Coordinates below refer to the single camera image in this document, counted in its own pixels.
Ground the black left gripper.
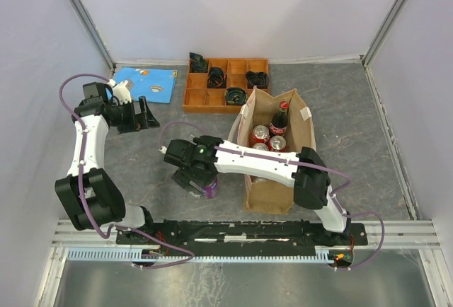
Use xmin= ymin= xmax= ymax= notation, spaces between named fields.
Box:
xmin=110 ymin=96 xmax=160 ymax=134

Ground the purple soda can front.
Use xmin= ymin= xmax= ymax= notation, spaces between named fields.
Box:
xmin=202 ymin=176 xmax=219 ymax=199

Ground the red cola can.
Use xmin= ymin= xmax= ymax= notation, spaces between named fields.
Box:
xmin=252 ymin=142 xmax=269 ymax=151
xmin=250 ymin=124 xmax=270 ymax=146
xmin=268 ymin=135 xmax=287 ymax=152

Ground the tan canvas tote bag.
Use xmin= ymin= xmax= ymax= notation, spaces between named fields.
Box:
xmin=227 ymin=88 xmax=316 ymax=214

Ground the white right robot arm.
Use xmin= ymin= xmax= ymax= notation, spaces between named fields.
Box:
xmin=160 ymin=135 xmax=350 ymax=244

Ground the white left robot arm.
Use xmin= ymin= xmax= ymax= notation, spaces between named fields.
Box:
xmin=55 ymin=80 xmax=160 ymax=243

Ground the blue patterned cloth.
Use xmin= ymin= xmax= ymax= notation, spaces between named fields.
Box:
xmin=114 ymin=67 xmax=178 ymax=104

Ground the orange compartment tray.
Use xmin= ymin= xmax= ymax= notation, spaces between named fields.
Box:
xmin=183 ymin=57 xmax=270 ymax=114

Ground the dark patterned tie corner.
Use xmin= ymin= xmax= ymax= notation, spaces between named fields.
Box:
xmin=189 ymin=52 xmax=209 ymax=74

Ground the black rolled belt middle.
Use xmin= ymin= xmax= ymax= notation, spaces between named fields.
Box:
xmin=207 ymin=66 xmax=227 ymax=88

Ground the black rolled belt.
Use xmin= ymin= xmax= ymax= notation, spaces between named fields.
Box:
xmin=207 ymin=66 xmax=227 ymax=88
xmin=245 ymin=71 xmax=269 ymax=89

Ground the blue yellow rolled tie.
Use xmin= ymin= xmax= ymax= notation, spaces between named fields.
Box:
xmin=224 ymin=87 xmax=247 ymax=105

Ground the black rolled belt right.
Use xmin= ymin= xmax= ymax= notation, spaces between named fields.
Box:
xmin=245 ymin=71 xmax=269 ymax=89

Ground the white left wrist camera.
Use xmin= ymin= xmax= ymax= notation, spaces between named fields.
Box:
xmin=108 ymin=79 xmax=134 ymax=105

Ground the light blue cable duct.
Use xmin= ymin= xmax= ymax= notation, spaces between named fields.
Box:
xmin=66 ymin=245 xmax=351 ymax=263

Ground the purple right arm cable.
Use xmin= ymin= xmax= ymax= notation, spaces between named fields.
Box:
xmin=157 ymin=121 xmax=386 ymax=271

